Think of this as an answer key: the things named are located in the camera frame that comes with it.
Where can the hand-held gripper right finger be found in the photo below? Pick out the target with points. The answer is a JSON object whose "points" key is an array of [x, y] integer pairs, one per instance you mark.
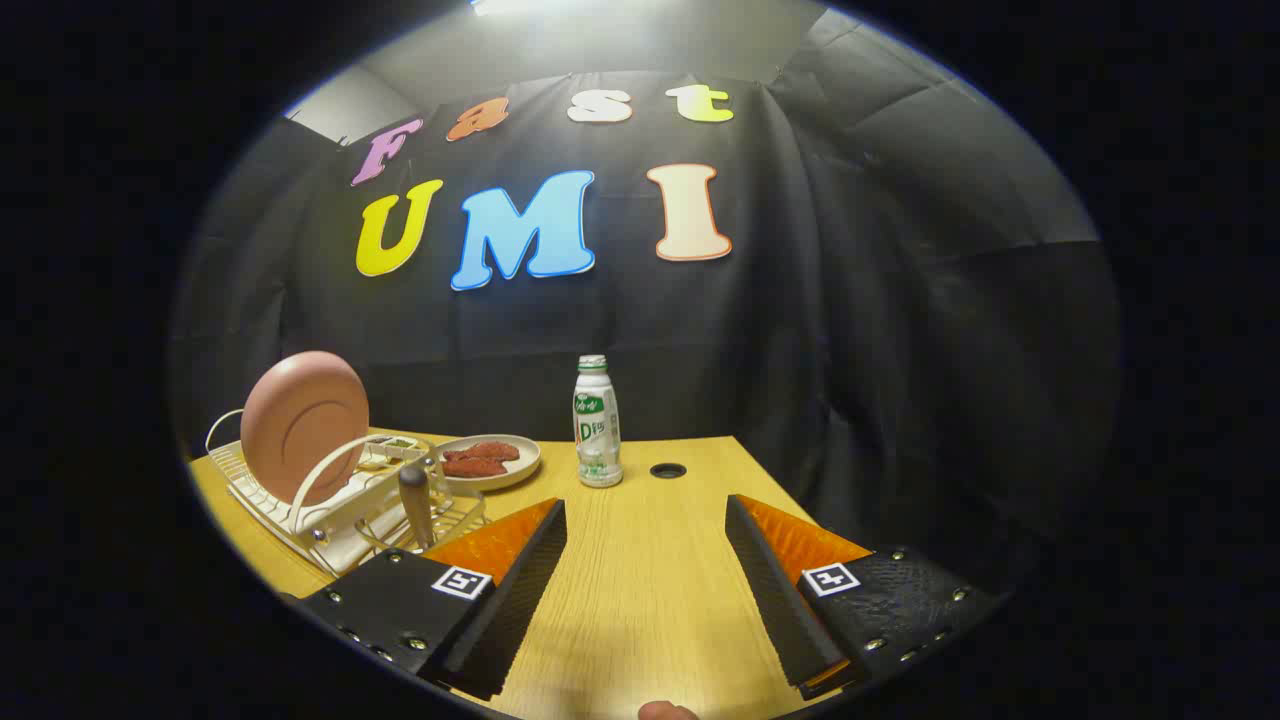
{"points": [[780, 600]]}

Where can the red meat slice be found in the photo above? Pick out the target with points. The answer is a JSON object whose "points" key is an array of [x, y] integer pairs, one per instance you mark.
{"points": [[490, 451], [475, 467]]}

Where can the beige plate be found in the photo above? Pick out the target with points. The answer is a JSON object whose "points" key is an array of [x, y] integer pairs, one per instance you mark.
{"points": [[512, 473]]}

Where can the black backdrop cloth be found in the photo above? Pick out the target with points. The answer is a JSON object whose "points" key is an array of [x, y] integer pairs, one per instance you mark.
{"points": [[800, 350]]}

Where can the divided condiment dish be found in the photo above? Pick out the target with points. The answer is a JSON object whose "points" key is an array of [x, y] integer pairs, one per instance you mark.
{"points": [[398, 443]]}

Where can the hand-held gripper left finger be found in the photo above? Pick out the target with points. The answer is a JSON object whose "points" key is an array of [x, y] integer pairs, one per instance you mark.
{"points": [[520, 600]]}

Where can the pink plate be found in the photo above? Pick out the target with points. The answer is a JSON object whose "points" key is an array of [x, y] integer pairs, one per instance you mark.
{"points": [[300, 420]]}

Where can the white drink bottle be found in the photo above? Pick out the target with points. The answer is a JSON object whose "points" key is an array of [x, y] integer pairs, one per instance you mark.
{"points": [[597, 430]]}

